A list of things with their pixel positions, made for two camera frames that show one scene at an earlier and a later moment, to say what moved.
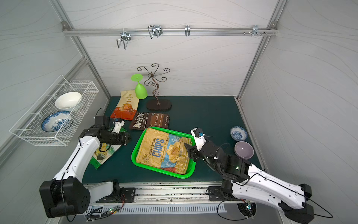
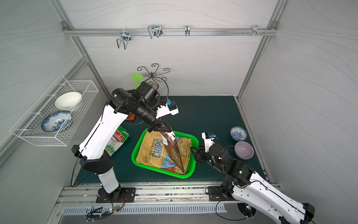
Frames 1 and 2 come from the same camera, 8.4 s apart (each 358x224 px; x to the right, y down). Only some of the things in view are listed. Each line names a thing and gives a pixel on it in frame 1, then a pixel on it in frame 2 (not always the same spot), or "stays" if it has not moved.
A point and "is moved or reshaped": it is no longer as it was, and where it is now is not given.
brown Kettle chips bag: [143, 120] is moved or reshaped
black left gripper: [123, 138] → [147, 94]
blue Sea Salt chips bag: [163, 150] stays
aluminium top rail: [67, 31] stays
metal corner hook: [255, 31] stays
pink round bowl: [244, 150] stays
